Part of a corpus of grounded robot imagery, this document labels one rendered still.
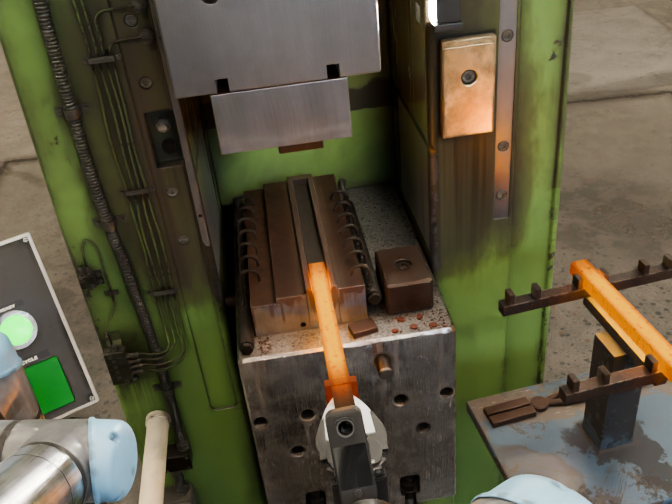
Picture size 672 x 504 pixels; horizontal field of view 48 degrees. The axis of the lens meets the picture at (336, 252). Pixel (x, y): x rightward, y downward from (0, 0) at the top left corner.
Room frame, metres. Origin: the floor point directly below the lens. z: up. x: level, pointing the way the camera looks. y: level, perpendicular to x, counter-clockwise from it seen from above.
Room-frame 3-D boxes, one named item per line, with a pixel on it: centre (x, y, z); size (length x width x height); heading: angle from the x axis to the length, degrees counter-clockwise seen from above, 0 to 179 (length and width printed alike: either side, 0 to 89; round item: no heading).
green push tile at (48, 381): (0.85, 0.46, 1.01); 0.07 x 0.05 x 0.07; 119
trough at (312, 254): (1.25, 0.05, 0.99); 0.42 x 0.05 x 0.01; 4
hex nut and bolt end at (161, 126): (1.18, 0.26, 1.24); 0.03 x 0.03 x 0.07; 4
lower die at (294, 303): (1.25, 0.07, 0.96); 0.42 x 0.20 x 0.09; 4
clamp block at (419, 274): (1.11, -0.12, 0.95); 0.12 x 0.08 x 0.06; 4
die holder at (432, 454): (1.26, 0.02, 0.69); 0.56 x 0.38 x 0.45; 4
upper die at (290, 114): (1.25, 0.07, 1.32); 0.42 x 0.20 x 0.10; 4
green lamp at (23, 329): (0.89, 0.48, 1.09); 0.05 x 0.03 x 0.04; 94
